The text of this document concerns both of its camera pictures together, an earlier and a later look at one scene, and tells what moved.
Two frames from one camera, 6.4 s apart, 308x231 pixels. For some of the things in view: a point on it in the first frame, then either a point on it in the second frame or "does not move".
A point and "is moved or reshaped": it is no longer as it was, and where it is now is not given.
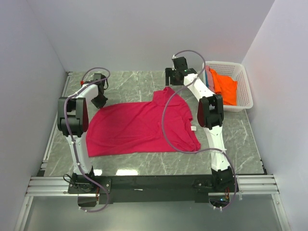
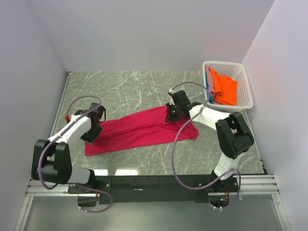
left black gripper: (100, 104) to (90, 138)
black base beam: (137, 189) does not move
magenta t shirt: (137, 127) is moved or reshaped
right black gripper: (169, 72) to (169, 118)
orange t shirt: (225, 86) does not move
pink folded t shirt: (210, 78) does not move
